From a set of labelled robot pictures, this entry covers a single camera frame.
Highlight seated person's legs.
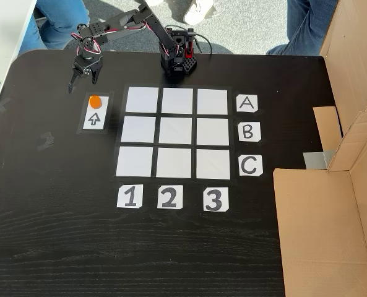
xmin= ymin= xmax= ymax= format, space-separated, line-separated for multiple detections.
xmin=17 ymin=0 xmax=90 ymax=56

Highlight white desk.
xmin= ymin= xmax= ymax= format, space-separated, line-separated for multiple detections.
xmin=0 ymin=0 xmax=38 ymax=134

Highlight white nine-square grid sheet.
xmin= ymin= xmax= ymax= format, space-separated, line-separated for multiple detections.
xmin=113 ymin=85 xmax=237 ymax=183

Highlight paper label number 2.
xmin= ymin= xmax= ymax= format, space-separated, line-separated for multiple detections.
xmin=157 ymin=184 xmax=184 ymax=210

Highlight paper label number 1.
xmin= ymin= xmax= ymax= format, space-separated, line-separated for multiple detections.
xmin=116 ymin=184 xmax=144 ymax=209

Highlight paper label letter C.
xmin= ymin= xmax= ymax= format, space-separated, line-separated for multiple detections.
xmin=238 ymin=155 xmax=264 ymax=177

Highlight standing person's leg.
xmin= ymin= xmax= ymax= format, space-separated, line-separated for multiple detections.
xmin=266 ymin=0 xmax=339 ymax=56

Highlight paper label number 3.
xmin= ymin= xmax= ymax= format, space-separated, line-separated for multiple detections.
xmin=203 ymin=187 xmax=230 ymax=212

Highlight brown cardboard box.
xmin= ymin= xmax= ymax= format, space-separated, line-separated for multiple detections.
xmin=272 ymin=0 xmax=367 ymax=297

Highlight black power cable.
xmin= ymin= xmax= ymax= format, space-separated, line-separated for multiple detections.
xmin=164 ymin=25 xmax=214 ymax=56

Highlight paper label letter B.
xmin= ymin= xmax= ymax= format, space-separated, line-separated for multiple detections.
xmin=238 ymin=121 xmax=262 ymax=142

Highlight paper label letter A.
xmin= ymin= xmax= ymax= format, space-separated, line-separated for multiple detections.
xmin=236 ymin=94 xmax=259 ymax=113

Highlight white arrow paper sheet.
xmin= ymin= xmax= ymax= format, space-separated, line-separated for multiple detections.
xmin=82 ymin=95 xmax=110 ymax=131

